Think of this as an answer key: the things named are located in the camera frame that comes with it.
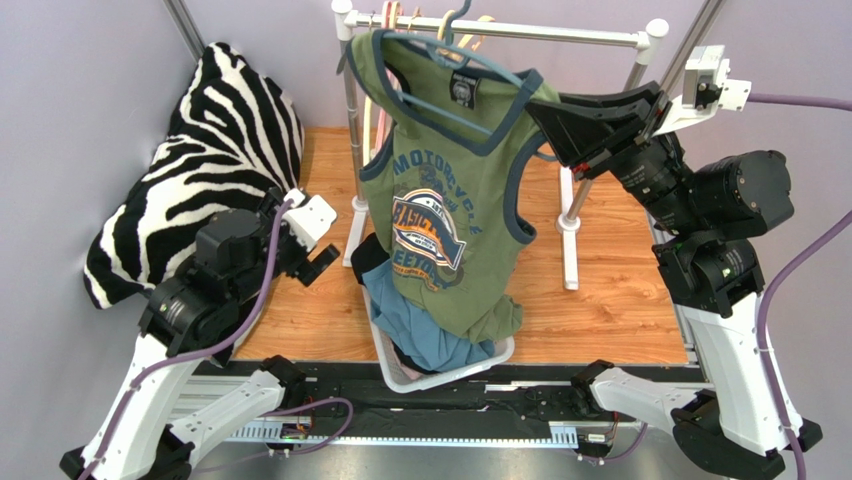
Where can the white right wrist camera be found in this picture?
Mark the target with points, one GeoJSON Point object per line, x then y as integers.
{"type": "Point", "coordinates": [706, 88]}

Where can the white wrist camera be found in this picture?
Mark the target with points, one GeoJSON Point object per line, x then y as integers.
{"type": "Point", "coordinates": [706, 88]}
{"type": "Point", "coordinates": [308, 217]}

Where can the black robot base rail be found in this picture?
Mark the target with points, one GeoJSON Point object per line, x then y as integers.
{"type": "Point", "coordinates": [514, 401]}

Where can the beige hanger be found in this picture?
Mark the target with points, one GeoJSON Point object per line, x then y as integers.
{"type": "Point", "coordinates": [393, 12]}

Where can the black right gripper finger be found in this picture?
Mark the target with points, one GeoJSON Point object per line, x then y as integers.
{"type": "Point", "coordinates": [581, 130]}
{"type": "Point", "coordinates": [586, 106]}

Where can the olive green tank top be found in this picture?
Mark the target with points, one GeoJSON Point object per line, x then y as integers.
{"type": "Point", "coordinates": [446, 211]}

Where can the cream white hanger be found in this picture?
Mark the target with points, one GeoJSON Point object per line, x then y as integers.
{"type": "Point", "coordinates": [366, 140]}

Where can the white plastic laundry basket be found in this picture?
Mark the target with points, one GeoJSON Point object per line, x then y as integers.
{"type": "Point", "coordinates": [397, 382]}

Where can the blue grey hanger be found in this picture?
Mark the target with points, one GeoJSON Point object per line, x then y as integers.
{"type": "Point", "coordinates": [451, 89]}

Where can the green hanger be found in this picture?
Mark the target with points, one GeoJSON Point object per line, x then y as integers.
{"type": "Point", "coordinates": [415, 15]}

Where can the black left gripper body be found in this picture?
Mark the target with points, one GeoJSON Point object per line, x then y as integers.
{"type": "Point", "coordinates": [292, 256]}

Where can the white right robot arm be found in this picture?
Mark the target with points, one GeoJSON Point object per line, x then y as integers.
{"type": "Point", "coordinates": [739, 426]}

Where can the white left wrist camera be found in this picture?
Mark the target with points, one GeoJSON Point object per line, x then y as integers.
{"type": "Point", "coordinates": [308, 217]}

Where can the zebra striped pillow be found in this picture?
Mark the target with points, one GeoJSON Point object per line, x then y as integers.
{"type": "Point", "coordinates": [233, 136]}

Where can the white metal clothes rack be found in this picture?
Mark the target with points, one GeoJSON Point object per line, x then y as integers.
{"type": "Point", "coordinates": [645, 42]}

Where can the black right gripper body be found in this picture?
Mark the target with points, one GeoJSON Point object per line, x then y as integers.
{"type": "Point", "coordinates": [605, 143]}

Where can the blue ribbed tank top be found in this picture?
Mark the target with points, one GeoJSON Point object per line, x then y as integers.
{"type": "Point", "coordinates": [413, 330]}

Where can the pink lilac tank top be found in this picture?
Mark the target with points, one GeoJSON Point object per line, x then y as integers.
{"type": "Point", "coordinates": [409, 373]}

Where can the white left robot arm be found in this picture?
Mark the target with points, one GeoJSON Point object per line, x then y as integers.
{"type": "Point", "coordinates": [202, 314]}

